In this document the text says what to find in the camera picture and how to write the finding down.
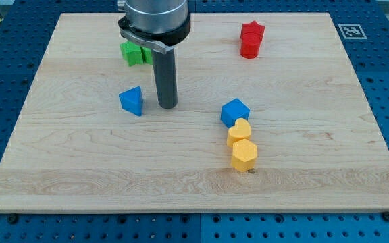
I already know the white fiducial marker tag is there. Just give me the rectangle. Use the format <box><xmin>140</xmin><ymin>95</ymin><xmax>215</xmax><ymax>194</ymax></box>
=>
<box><xmin>338</xmin><ymin>24</ymin><xmax>367</xmax><ymax>40</ymax></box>

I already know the red star block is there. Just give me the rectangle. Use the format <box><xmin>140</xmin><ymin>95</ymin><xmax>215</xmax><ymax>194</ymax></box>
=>
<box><xmin>240</xmin><ymin>20</ymin><xmax>265</xmax><ymax>41</ymax></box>

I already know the blue cube block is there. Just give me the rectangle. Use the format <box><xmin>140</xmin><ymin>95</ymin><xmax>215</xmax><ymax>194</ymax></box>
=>
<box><xmin>220</xmin><ymin>98</ymin><xmax>250</xmax><ymax>128</ymax></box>

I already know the wooden board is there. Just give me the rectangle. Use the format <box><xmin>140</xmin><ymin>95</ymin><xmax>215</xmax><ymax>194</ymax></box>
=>
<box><xmin>0</xmin><ymin>13</ymin><xmax>389</xmax><ymax>214</ymax></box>

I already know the blue triangle block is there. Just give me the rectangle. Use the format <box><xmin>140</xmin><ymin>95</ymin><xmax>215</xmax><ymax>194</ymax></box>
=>
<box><xmin>119</xmin><ymin>86</ymin><xmax>143</xmax><ymax>116</ymax></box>

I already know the black board clamp bolt left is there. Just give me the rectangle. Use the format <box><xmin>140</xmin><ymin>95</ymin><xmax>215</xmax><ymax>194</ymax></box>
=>
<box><xmin>7</xmin><ymin>214</ymin><xmax>19</xmax><ymax>225</ymax></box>

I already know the green star block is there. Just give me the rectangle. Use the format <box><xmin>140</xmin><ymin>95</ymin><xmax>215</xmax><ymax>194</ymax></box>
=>
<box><xmin>120</xmin><ymin>41</ymin><xmax>144</xmax><ymax>66</ymax></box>

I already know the black board clamp bolt right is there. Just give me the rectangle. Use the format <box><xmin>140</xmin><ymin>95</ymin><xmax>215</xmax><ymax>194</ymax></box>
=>
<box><xmin>382</xmin><ymin>211</ymin><xmax>389</xmax><ymax>222</ymax></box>

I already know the black board clamp bolt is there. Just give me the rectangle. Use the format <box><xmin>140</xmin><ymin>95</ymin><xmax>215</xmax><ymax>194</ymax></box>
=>
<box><xmin>7</xmin><ymin>214</ymin><xmax>19</xmax><ymax>225</ymax></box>
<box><xmin>382</xmin><ymin>211</ymin><xmax>389</xmax><ymax>222</ymax></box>

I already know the yellow hexagon block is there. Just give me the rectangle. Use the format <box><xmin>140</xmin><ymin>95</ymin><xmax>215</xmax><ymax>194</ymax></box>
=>
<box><xmin>231</xmin><ymin>139</ymin><xmax>257</xmax><ymax>172</ymax></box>

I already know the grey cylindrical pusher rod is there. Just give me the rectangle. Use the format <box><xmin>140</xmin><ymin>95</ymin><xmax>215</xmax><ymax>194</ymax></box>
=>
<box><xmin>151</xmin><ymin>49</ymin><xmax>178</xmax><ymax>109</ymax></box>

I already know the yellow heart block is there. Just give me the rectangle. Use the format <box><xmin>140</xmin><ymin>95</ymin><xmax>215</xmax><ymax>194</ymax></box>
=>
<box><xmin>226</xmin><ymin>118</ymin><xmax>252</xmax><ymax>147</ymax></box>

